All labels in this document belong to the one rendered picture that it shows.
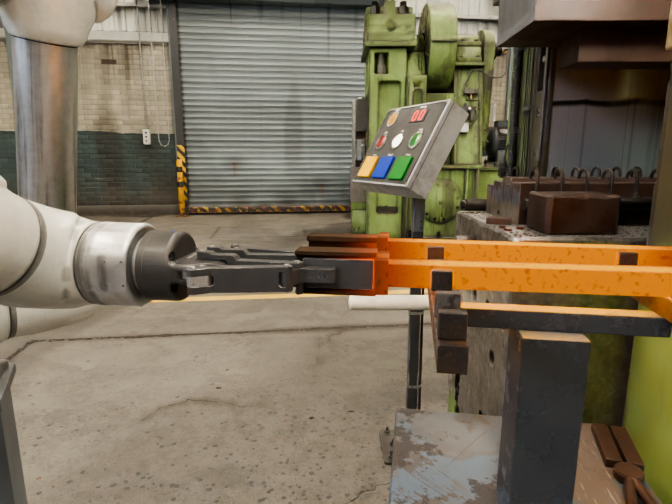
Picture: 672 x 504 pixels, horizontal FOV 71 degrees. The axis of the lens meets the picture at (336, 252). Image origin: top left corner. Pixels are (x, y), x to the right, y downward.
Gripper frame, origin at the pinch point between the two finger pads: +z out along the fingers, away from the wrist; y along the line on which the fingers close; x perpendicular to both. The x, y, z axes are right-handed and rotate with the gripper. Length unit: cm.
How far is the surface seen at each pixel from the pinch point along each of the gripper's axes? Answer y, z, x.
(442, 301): 10.0, 9.4, 0.3
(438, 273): 2.6, 9.6, 0.7
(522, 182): -48, 29, 7
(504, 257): -10.6, 18.4, -0.3
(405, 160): -94, 7, 10
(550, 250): -10.4, 23.4, 0.7
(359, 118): -571, -48, 59
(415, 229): -107, 11, -12
